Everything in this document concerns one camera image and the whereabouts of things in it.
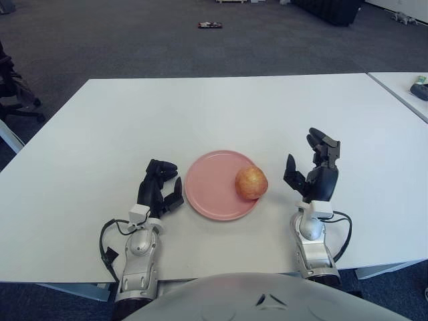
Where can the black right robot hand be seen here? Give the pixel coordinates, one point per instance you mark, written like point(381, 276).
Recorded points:
point(322, 182)

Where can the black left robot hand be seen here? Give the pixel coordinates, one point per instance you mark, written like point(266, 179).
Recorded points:
point(148, 192)

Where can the red yellow apple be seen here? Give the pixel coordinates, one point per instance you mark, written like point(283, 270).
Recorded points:
point(250, 182)

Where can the pink round plate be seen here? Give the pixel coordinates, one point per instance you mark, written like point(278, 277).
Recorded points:
point(210, 187)

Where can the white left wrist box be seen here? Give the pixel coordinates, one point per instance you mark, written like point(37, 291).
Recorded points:
point(137, 213)

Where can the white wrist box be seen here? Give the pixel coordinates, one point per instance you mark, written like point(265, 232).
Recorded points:
point(322, 209)
point(137, 213)

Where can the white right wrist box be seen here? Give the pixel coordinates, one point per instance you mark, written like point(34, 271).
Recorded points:
point(322, 209)

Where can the white table support beam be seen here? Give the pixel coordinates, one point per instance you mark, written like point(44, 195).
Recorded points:
point(73, 291)
point(378, 271)

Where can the teal object on side table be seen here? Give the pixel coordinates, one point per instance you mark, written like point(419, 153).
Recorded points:
point(420, 91)

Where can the grey robot torso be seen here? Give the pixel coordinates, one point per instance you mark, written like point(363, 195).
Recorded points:
point(234, 297)

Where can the green packet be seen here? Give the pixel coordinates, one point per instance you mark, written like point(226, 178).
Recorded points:
point(421, 79)

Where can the white slanted panel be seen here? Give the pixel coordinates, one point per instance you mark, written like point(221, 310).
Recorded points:
point(10, 135)

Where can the black cabinet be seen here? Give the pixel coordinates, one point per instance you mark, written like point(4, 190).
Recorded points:
point(334, 11)

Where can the black office chair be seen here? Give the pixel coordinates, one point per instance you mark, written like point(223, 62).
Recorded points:
point(13, 87)

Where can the dark flat floor object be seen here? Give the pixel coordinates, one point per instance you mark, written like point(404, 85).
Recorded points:
point(209, 25)

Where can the small grey quadruped robot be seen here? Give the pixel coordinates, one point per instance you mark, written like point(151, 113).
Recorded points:
point(403, 16)

